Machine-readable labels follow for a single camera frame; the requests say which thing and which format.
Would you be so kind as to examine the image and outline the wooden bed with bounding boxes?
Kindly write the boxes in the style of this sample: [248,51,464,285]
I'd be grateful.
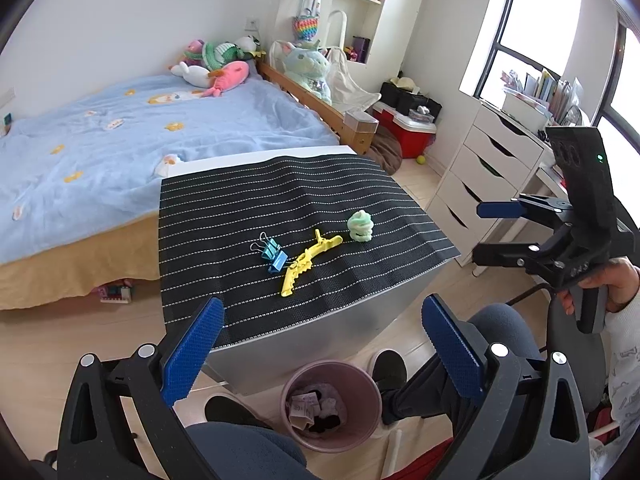
[0,59,378,312]

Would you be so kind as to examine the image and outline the yellow hair clip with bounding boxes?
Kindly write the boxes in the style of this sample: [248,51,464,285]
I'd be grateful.
[280,229,345,299]

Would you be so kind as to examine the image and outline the window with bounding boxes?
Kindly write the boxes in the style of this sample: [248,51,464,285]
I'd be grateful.
[460,0,640,153]

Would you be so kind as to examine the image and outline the pink whale plush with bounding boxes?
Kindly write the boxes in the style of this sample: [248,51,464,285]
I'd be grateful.
[200,61,250,99]

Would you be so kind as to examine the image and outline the toy building blocks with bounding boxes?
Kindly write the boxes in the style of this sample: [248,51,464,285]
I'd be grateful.
[99,284,135,304]

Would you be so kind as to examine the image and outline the green striped plush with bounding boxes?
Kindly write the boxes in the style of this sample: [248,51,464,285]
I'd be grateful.
[202,41,242,71]

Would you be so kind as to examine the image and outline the brown cushion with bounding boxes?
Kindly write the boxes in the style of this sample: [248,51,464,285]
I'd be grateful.
[372,127,404,174]

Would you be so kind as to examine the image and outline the person's left leg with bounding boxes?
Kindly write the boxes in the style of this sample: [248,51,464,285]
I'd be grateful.
[185,422,309,480]

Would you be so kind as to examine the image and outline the green scrunchie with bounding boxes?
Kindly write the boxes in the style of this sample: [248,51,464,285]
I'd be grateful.
[347,210,375,244]

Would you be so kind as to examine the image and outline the pink trash bin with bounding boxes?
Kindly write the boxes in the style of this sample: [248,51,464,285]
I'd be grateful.
[280,360,383,454]

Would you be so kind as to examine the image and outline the white panda plush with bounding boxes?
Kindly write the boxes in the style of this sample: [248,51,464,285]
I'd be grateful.
[235,35,265,59]

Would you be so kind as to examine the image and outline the white folding chair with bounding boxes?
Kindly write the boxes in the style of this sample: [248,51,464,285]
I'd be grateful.
[320,10,382,114]

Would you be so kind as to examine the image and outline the person's right forearm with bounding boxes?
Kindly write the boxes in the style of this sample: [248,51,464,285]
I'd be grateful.
[590,296,640,480]

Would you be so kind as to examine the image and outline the person's leg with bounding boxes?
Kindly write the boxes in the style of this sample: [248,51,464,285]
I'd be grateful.
[185,422,309,480]
[385,304,547,427]

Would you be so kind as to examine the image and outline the person's shoe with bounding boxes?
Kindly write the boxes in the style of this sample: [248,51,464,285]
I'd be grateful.
[205,394,274,431]
[372,350,409,424]

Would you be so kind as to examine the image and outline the black cloth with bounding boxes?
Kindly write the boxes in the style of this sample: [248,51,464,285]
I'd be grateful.
[306,407,348,435]

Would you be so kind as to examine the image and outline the rainbow pop bag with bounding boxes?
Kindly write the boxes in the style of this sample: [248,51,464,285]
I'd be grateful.
[292,0,321,44]

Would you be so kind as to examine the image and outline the white table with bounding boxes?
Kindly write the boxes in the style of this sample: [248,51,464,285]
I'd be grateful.
[159,145,463,396]

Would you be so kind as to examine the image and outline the black striped table mat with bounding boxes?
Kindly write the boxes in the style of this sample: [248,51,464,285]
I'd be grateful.
[159,154,463,348]

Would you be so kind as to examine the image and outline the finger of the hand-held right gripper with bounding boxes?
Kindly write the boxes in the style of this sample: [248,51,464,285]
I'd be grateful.
[472,242,556,273]
[476,193,571,221]

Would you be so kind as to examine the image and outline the white wall shelf unit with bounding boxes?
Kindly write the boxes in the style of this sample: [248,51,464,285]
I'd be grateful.
[327,0,398,67]

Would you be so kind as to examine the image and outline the person's left shoe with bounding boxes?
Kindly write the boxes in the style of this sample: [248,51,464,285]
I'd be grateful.
[205,394,274,431]

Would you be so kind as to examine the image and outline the person's right hand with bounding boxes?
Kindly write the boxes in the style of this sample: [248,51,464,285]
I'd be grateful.
[557,257,640,317]

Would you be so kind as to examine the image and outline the stack of books and papers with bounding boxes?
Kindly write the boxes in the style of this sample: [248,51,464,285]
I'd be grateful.
[500,67,585,134]

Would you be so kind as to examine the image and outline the large teal bunny plush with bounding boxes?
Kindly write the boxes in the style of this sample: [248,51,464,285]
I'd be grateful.
[272,40,334,107]

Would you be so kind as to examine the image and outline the black storage bag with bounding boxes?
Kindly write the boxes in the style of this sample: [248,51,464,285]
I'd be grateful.
[380,81,444,122]

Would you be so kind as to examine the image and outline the person's right leg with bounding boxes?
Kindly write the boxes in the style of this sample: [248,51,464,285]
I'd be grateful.
[385,304,547,427]

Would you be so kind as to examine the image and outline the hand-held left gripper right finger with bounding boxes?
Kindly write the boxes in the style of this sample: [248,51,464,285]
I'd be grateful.
[421,294,593,480]

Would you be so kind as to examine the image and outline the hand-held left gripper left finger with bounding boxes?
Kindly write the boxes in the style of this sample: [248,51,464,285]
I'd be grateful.
[57,296,226,480]

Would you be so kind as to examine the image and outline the person's right shoe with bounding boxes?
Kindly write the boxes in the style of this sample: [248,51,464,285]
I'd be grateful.
[372,350,409,424]

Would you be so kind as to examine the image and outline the blue printed blanket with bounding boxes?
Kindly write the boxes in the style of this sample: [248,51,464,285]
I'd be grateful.
[0,74,342,267]

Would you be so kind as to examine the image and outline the white drawer cabinet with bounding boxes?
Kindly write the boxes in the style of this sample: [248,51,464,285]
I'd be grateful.
[429,102,547,267]

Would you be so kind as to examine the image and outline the white cardboard package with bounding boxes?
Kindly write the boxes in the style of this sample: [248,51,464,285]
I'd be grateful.
[289,394,315,430]

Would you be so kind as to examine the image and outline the red seat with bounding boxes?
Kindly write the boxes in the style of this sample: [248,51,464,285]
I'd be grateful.
[395,440,456,480]

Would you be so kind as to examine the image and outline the blue binder clip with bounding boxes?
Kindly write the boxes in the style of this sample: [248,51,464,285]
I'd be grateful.
[250,232,290,275]

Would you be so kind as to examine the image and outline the red cooler box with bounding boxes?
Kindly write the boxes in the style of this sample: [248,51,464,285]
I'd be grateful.
[372,102,437,160]

